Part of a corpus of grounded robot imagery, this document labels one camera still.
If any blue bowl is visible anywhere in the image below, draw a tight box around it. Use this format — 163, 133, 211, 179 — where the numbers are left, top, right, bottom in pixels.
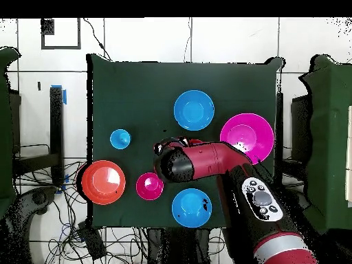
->
173, 89, 215, 131
171, 188, 213, 228

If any small magenta bowl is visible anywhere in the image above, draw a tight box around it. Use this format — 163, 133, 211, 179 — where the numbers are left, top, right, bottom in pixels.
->
135, 172, 165, 201

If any blue cup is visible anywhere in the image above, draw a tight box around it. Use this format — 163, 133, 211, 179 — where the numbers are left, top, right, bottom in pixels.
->
109, 129, 132, 150

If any dark green tablecloth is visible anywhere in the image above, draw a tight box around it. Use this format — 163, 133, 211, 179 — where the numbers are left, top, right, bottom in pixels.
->
86, 53, 284, 229

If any large pink bowl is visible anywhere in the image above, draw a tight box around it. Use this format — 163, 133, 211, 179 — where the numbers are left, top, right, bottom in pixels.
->
219, 113, 275, 165

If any large orange bowl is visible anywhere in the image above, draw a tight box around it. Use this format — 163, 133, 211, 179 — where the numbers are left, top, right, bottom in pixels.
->
81, 159, 127, 206

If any black stand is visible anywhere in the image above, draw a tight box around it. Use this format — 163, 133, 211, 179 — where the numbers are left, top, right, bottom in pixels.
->
12, 86, 65, 188
274, 91, 310, 190

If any black power brick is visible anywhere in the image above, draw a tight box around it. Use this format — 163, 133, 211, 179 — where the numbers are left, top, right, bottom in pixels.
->
76, 221, 107, 261

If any green cloth covered table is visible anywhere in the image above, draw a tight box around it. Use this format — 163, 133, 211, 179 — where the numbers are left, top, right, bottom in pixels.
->
298, 54, 352, 234
0, 46, 21, 221

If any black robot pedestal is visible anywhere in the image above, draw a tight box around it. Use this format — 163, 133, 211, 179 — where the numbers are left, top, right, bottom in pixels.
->
146, 227, 221, 264

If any thin black floor cable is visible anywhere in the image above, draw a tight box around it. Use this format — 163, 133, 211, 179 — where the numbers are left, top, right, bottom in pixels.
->
82, 18, 112, 61

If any floor cables tangle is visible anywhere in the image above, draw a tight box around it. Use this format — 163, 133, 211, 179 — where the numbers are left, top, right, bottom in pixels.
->
16, 159, 149, 264

